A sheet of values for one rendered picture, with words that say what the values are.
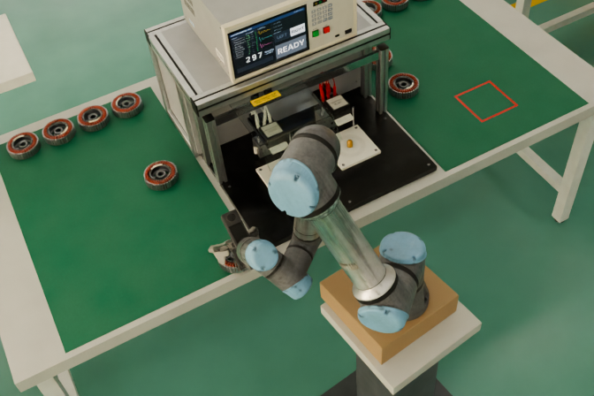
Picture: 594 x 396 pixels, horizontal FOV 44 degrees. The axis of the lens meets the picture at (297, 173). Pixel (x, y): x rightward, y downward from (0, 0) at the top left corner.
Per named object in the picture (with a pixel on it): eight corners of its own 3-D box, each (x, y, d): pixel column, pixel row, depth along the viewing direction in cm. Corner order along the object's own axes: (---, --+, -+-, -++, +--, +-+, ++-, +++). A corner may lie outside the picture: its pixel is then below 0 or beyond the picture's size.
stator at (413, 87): (381, 91, 270) (381, 83, 267) (400, 75, 275) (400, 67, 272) (406, 104, 264) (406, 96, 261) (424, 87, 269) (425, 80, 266)
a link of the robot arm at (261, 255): (269, 280, 183) (243, 259, 181) (258, 274, 194) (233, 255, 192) (288, 255, 185) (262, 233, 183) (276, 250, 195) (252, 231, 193)
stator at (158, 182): (184, 182, 246) (182, 174, 243) (153, 196, 243) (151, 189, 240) (170, 162, 253) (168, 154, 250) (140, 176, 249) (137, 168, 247)
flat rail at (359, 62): (383, 57, 242) (383, 49, 240) (211, 128, 225) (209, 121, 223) (381, 55, 243) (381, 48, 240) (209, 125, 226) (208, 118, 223)
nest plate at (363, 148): (380, 153, 246) (381, 150, 245) (342, 171, 242) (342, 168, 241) (357, 126, 255) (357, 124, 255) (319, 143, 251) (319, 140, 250)
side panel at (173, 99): (203, 154, 255) (186, 83, 231) (195, 157, 254) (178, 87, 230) (173, 108, 272) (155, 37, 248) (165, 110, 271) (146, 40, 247)
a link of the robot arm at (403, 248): (430, 264, 197) (432, 230, 187) (416, 303, 188) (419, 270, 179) (385, 254, 200) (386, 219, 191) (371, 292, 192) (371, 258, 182)
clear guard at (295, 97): (342, 140, 219) (342, 125, 214) (270, 171, 212) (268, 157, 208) (291, 79, 239) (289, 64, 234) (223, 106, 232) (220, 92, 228)
